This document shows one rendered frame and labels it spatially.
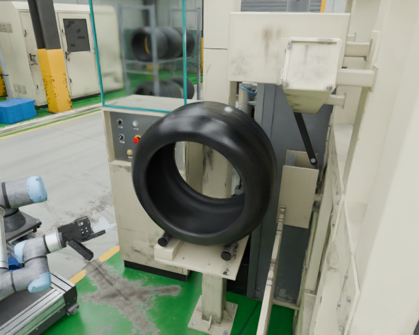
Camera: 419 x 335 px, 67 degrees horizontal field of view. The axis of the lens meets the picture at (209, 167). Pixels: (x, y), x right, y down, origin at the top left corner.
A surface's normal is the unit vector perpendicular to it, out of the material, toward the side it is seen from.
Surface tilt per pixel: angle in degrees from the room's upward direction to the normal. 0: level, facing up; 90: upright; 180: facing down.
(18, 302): 0
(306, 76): 72
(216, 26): 90
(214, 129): 45
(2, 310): 0
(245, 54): 90
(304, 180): 90
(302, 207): 90
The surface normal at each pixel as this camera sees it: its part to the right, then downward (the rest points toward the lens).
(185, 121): -0.27, -0.40
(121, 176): -0.29, 0.40
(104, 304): 0.01, -0.90
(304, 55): -0.28, 0.11
